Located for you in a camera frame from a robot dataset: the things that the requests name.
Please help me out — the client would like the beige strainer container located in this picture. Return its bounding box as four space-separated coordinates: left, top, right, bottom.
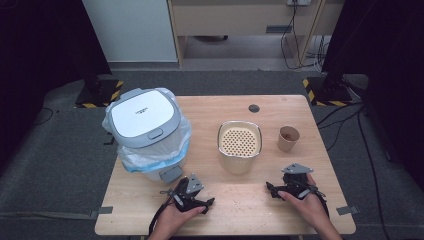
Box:
217 120 263 176

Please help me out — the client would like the black hanging cable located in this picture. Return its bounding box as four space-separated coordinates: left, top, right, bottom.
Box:
280 0 322 71

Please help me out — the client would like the person's right hand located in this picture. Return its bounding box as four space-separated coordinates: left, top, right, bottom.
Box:
277 173 330 229

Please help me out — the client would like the long black floor cable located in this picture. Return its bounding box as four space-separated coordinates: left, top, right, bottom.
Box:
357 109 392 240

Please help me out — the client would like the person's left hand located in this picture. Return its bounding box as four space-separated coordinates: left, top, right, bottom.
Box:
150 205 207 240

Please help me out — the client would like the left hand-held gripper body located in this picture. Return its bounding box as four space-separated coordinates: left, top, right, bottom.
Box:
159 172 205 214

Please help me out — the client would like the black curtain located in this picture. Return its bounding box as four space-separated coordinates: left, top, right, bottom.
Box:
0 0 113 171
321 0 424 191

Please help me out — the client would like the stand base with hazard tape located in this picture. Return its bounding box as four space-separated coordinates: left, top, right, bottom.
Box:
74 78 125 110
302 76 355 108

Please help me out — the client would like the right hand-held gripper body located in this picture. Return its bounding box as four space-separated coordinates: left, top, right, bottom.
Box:
281 162 327 201

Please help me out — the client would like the brown paper cup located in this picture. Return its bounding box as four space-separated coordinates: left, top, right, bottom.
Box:
277 125 301 153

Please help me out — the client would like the light wooden desk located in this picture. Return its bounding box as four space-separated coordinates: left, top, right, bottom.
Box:
166 0 345 68

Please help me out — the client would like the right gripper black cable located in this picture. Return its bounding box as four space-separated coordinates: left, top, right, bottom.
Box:
313 190 331 219

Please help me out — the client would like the white cabinet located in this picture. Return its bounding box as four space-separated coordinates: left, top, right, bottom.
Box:
82 0 179 64

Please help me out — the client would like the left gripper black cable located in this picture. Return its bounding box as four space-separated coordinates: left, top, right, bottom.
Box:
148 199 175 235

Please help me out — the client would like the clear plastic trash bag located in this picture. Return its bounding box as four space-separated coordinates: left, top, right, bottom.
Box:
102 87 193 174

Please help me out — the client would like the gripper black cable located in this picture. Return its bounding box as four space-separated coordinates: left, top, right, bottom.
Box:
313 190 331 219
148 199 175 235

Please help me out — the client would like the grey tape strip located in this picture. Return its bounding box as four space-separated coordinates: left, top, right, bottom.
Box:
88 206 114 220
335 205 361 216

